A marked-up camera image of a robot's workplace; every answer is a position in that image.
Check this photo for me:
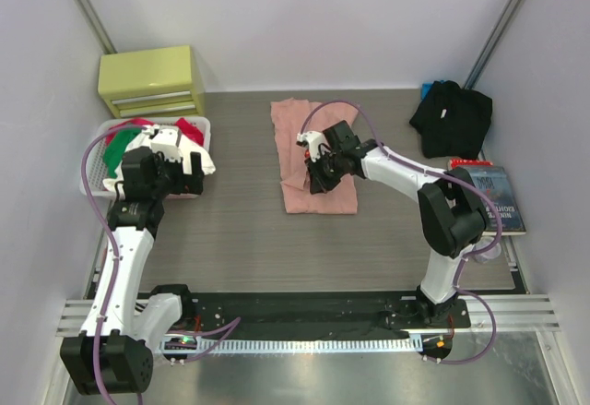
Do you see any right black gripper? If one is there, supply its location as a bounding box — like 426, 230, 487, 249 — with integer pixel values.
305, 149, 345, 195

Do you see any pink printed t-shirt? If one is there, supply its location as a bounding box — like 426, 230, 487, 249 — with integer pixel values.
270, 99, 358, 215

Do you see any white plastic basket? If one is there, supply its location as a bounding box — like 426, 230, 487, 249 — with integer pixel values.
79, 116, 211, 200

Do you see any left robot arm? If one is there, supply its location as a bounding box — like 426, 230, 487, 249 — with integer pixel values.
60, 147, 205, 398

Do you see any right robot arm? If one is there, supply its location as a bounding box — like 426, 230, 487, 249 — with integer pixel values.
297, 121, 489, 328

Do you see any red green garment in basket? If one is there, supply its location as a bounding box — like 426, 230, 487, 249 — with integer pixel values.
102, 117, 205, 178

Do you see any yellow-green drawer box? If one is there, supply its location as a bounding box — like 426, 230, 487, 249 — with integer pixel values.
98, 45, 205, 119

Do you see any blue folded garment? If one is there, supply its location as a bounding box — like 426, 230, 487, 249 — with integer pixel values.
420, 82, 433, 100

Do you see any black folded t-shirt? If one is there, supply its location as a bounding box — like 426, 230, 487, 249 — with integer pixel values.
409, 80, 493, 160

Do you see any dark blue book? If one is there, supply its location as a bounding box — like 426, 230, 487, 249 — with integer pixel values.
465, 165, 526, 236

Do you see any clear plastic cup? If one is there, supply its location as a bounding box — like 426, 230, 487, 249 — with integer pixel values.
472, 236, 502, 264

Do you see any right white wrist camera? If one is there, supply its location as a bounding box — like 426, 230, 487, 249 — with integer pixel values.
296, 131, 331, 162

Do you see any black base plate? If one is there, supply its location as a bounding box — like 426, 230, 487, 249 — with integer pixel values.
192, 292, 471, 341

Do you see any slotted cable duct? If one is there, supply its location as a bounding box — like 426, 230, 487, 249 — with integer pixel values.
159, 335, 423, 356

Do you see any left aluminium corner post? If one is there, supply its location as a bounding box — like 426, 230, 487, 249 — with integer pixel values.
74, 0, 117, 54

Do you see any aluminium corner post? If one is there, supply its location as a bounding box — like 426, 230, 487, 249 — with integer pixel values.
463, 0, 525, 89
74, 0, 117, 54

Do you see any aluminium frame rail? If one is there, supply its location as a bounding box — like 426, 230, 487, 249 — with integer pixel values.
55, 294, 561, 337

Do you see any right aluminium corner post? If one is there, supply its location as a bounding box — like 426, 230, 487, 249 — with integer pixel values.
463, 0, 525, 89

